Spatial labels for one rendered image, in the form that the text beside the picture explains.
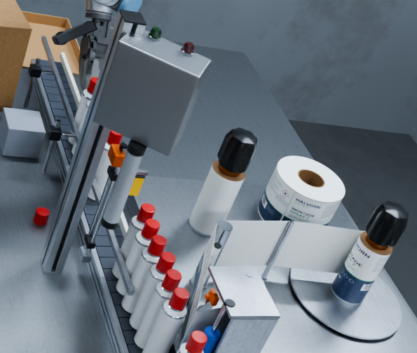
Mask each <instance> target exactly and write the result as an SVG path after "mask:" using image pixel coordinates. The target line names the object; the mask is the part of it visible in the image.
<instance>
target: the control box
mask: <svg viewBox="0 0 417 353"><path fill-rule="evenodd" d="M148 33H150V32H148V31H147V30H144V33H143V35H139V34H134V32H130V33H127V34H125V35H124V36H123V37H122V38H121V39H120V40H119V41H118V44H117V46H116V50H115V53H114V56H113V59H112V61H111V65H110V67H109V72H108V74H107V78H106V81H105V83H104V87H103V89H102V93H101V95H100V100H99V102H98V105H97V108H96V111H95V115H94V117H93V122H94V123H97V124H99V125H101V126H103V127H106V128H108V129H110V130H112V131H114V132H117V133H119V134H121V135H123V136H125V137H127V138H129V139H132V140H134V141H136V142H138V143H140V144H143V145H145V146H147V147H149V148H152V149H153V150H155V151H157V152H160V153H162V154H164V155H170V154H171V152H172V151H173V149H174V148H175V146H176V145H177V143H178V142H179V140H180V139H181V138H182V135H183V133H184V130H185V128H186V125H187V123H188V121H189V118H190V115H191V112H192V110H193V107H194V105H195V103H196V100H197V98H198V95H199V92H200V89H201V88H202V85H203V82H204V80H205V77H206V75H207V72H208V69H209V68H210V65H211V60H210V59H208V58H206V57H203V56H202V55H199V54H197V53H195V52H193V56H191V57H188V56H185V55H183V54H182V53H181V52H180V50H181V48H183V47H181V46H179V45H177V44H176V43H173V42H171V41H169V40H167V39H164V38H162V37H161V39H160V41H152V40H151V39H149V38H148Z"/></svg>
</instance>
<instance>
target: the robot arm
mask: <svg viewBox="0 0 417 353"><path fill-rule="evenodd" d="M141 5H142V0H86V11H87V13H86V16H85V18H90V19H92V21H87V22H84V23H82V24H80V25H77V26H75V27H72V28H71V29H68V30H66V31H63V32H58V33H57V34H56V35H54V36H52V40H53V43H54V44H55V45H61V46H63V45H65V44H66V43H67V42H68V41H71V40H73V39H76V38H78V37H80V36H83V38H82V39H81V45H80V55H79V78H80V84H81V87H82V90H83V91H84V90H85V89H88V85H89V82H90V79H91V78H92V77H97V78H98V76H99V73H100V69H99V61H98V60H97V59H95V58H100V59H104V56H105V54H106V51H107V48H108V45H109V41H110V38H111V35H112V32H113V29H114V25H115V23H116V19H117V18H112V16H111V15H112V14H113V11H114V10H115V11H116V12H117V13H118V12H119V10H120V9H121V10H126V11H134V12H137V11H138V10H139V8H140V6H141ZM99 23H100V24H99Z"/></svg>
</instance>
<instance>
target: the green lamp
mask: <svg viewBox="0 0 417 353"><path fill-rule="evenodd" d="M161 34H162V31H161V29H160V28H159V27H153V28H151V31H150V33H148V38H149V39H151V40H152V41H160V39H161V37H160V36H161Z"/></svg>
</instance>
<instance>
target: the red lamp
mask: <svg viewBox="0 0 417 353"><path fill-rule="evenodd" d="M194 48H195V47H194V44H193V43H192V42H189V41H187V42H186V43H184V45H183V48H181V50H180V52H181V53H182V54H183V55H185V56H188V57H191V56H193V50H194Z"/></svg>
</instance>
